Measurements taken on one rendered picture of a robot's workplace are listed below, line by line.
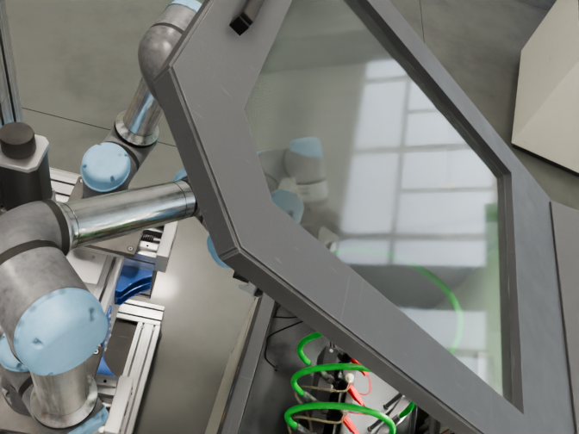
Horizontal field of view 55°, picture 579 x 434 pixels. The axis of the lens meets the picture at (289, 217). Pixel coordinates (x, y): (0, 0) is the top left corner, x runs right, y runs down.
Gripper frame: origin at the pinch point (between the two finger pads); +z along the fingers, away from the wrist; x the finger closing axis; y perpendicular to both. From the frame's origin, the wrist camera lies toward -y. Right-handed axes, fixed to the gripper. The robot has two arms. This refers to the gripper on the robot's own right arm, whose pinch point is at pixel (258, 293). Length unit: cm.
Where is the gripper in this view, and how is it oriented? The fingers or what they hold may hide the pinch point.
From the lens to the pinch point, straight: 135.7
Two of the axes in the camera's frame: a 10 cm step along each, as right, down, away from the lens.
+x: -2.2, 7.4, -6.4
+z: -2.5, 5.9, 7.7
